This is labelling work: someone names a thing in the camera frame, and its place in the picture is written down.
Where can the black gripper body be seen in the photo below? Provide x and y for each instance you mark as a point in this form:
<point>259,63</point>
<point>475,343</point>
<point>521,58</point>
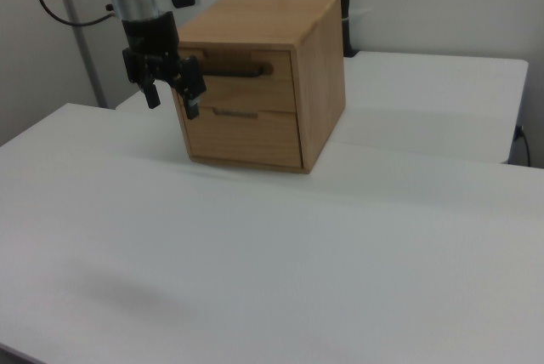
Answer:
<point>151,36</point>

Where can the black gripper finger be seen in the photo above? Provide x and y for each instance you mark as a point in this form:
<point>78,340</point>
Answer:
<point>192,109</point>
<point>152,98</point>

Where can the wooden drawer cabinet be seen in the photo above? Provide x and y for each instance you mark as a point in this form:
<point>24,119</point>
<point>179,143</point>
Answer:
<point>263,19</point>

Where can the black pole stand with base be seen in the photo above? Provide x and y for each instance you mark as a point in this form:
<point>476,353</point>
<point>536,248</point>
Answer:
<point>345,7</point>

